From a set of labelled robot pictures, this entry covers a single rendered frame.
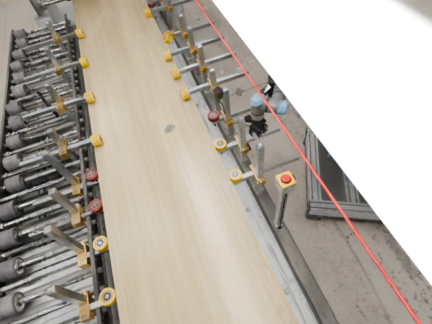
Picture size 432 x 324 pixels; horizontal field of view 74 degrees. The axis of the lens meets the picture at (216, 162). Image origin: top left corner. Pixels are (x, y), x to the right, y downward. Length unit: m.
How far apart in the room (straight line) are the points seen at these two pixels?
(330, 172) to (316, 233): 0.51
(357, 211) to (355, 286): 0.54
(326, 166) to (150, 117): 1.50
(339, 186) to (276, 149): 0.74
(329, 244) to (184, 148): 1.40
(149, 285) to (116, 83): 1.58
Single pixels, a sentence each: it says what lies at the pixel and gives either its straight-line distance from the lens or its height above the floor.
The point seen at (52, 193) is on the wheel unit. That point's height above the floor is 1.11.
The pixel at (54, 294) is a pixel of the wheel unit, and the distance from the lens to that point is 1.47.
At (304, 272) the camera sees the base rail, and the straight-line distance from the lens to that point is 1.70.
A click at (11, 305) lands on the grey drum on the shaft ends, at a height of 0.85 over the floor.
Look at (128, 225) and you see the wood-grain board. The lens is 1.67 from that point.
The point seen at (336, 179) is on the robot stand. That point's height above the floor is 0.21.
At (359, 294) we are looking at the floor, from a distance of 2.48.
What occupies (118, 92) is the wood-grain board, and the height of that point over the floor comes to 0.90.
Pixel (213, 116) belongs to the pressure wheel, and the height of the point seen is 0.90.
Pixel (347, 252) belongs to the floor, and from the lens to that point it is 2.54.
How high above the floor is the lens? 2.33
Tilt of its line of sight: 55 degrees down
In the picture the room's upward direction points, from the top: 11 degrees counter-clockwise
